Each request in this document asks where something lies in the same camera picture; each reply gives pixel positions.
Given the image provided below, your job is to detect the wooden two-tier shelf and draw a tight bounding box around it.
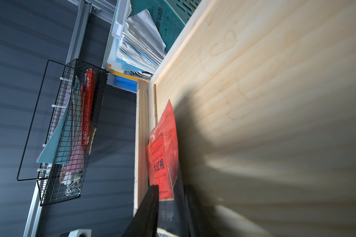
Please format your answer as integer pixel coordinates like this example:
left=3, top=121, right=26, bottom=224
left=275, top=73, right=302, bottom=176
left=149, top=1, right=356, bottom=237

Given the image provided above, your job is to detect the green file organizer box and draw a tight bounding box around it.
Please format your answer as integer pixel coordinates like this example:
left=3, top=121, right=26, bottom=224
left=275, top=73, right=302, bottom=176
left=102, top=1, right=200, bottom=93

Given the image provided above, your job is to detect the black wire side basket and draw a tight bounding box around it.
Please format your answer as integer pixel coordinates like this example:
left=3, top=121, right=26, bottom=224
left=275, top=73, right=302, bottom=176
left=16, top=58, right=109, bottom=207

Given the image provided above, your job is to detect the pink plastic case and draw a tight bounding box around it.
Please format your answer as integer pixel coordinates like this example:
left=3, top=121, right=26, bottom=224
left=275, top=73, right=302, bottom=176
left=59, top=145, right=85, bottom=185

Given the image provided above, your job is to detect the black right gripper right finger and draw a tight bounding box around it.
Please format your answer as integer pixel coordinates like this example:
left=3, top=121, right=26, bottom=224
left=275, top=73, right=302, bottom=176
left=184, top=185, right=220, bottom=237

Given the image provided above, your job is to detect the red tea bag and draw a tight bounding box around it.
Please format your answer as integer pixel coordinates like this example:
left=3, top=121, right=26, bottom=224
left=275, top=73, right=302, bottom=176
left=145, top=100, right=190, bottom=237

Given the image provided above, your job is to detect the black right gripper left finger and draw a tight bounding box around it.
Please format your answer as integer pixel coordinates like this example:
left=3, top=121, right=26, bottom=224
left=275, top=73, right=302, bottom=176
left=122, top=185, right=159, bottom=237

